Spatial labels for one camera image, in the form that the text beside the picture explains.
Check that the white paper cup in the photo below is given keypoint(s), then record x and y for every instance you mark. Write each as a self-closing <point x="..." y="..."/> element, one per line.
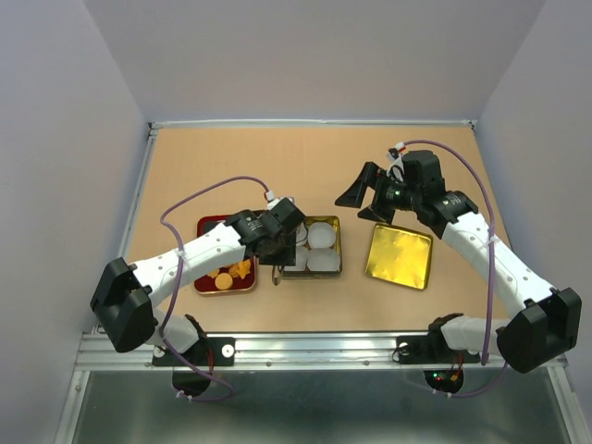
<point x="321" y="235"/>
<point x="323" y="260"/>
<point x="301" y="235"/>
<point x="301" y="258"/>

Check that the large round tan cookie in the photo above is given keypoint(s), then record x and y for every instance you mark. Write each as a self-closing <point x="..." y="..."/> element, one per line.
<point x="223" y="281"/>

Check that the aluminium table edge rail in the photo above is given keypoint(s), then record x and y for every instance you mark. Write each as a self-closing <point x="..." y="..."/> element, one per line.
<point x="270" y="123"/>

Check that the white paper cup back left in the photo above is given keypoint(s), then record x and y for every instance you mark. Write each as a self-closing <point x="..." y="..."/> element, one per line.
<point x="301" y="235"/>

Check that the metal tongs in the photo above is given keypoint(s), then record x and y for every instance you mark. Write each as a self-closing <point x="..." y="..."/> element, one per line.
<point x="277" y="274"/>

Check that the white paper cup front left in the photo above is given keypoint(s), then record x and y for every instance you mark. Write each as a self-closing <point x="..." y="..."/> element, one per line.
<point x="301" y="258"/>

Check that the white paper cup back right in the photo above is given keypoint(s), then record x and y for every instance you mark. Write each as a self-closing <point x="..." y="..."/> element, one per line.
<point x="321" y="235"/>

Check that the gold tin lid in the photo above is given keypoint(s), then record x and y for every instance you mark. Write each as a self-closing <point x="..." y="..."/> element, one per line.
<point x="400" y="256"/>

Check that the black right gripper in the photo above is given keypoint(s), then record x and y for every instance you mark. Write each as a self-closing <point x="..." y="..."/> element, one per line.
<point x="353" y="197"/>

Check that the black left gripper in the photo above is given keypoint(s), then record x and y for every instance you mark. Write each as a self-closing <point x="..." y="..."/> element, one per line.
<point x="287" y="258"/>

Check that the aluminium front rail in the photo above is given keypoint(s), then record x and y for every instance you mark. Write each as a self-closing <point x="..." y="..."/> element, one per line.
<point x="265" y="352"/>

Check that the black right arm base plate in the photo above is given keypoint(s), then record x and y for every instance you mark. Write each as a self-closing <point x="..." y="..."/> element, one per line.
<point x="429" y="349"/>

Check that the white paper cup front right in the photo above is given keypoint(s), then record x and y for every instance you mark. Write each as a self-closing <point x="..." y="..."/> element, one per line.
<point x="323" y="260"/>

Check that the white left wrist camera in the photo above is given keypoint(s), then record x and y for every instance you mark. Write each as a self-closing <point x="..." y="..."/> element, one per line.
<point x="280" y="199"/>

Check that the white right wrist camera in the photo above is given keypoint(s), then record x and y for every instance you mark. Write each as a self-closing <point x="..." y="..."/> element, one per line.
<point x="395" y="170"/>

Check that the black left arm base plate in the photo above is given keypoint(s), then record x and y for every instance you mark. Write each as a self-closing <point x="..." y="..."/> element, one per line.
<point x="215" y="351"/>

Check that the flower shaped cookie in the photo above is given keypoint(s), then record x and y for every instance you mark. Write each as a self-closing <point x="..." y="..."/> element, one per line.
<point x="214" y="274"/>

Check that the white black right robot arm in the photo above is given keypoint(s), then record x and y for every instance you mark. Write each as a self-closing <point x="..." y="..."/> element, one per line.
<point x="528" y="321"/>

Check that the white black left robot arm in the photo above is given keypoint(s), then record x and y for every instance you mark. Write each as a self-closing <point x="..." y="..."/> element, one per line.
<point x="127" y="297"/>

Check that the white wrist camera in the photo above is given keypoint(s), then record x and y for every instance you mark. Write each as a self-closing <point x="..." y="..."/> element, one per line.
<point x="395" y="170"/>
<point x="280" y="199"/>

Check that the gold square tin box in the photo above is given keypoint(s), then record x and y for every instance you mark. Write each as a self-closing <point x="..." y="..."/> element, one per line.
<point x="289" y="273"/>

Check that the small round tan cookie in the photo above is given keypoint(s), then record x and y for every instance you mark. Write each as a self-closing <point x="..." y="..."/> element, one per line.
<point x="234" y="271"/>

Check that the black round cookie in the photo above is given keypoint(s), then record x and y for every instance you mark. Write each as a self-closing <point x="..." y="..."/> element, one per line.
<point x="209" y="225"/>

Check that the orange fish cookie right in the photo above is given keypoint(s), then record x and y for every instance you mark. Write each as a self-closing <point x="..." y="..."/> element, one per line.
<point x="243" y="268"/>

